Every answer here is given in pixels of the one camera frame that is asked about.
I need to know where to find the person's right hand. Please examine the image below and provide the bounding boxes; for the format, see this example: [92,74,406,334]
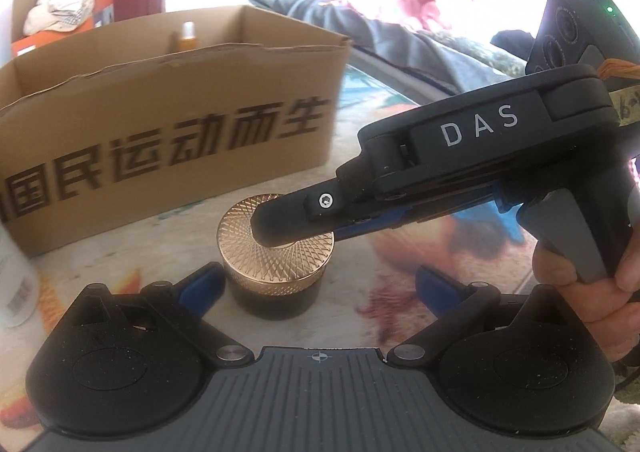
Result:
[532,227,640,363]

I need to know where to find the grey quilt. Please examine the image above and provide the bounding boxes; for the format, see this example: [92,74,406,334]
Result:
[247,0,526,97]

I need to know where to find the orange rubber band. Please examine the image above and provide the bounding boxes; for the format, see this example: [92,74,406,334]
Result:
[595,59,640,80]

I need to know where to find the large brown cardboard box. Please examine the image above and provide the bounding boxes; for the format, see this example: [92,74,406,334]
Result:
[0,5,353,257]

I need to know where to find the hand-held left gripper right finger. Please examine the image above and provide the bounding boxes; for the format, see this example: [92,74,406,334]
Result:
[392,267,566,365]

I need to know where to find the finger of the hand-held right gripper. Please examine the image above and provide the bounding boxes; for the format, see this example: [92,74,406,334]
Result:
[332,187,501,241]
[250,159,401,249]

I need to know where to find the crumpled white cloth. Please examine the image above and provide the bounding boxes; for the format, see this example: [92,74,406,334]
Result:
[24,0,98,32]

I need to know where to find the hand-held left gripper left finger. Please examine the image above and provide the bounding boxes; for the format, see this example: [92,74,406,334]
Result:
[70,262,251,365]

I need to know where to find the black cloth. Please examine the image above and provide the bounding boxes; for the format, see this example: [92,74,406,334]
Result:
[490,29,541,62]

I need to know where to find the dark jar with gold lid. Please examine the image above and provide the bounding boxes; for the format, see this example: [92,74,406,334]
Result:
[216,193,335,319]

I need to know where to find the white bottle with green label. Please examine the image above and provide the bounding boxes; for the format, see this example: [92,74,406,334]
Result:
[0,227,40,327]

